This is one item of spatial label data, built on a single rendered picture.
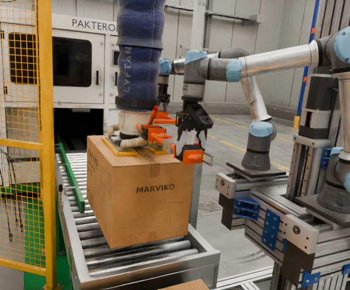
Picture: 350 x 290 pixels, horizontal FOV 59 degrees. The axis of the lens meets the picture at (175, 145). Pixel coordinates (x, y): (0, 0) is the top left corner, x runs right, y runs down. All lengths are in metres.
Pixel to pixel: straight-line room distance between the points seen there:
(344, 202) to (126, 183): 0.87
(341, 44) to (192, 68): 0.45
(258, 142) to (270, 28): 11.77
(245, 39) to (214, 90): 2.24
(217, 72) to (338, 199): 0.65
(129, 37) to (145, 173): 0.64
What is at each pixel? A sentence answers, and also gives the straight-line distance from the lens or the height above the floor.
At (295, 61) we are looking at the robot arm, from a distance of 1.19.
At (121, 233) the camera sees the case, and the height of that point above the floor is 0.76.
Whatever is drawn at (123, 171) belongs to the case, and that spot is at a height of 1.06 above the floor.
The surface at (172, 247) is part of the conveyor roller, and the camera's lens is 1.81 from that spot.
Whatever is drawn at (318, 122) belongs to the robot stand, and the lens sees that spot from 1.48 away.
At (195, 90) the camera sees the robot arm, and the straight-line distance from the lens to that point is 1.06.
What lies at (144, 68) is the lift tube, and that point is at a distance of 1.52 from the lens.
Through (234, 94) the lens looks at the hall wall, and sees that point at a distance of 12.34.
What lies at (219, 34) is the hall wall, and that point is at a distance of 11.89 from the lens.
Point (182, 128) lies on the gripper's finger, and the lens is 1.06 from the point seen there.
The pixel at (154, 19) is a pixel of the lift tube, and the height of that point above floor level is 1.72.
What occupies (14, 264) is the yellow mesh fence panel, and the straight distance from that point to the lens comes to 2.51.
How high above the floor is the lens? 1.50
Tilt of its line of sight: 14 degrees down
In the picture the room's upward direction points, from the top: 4 degrees clockwise
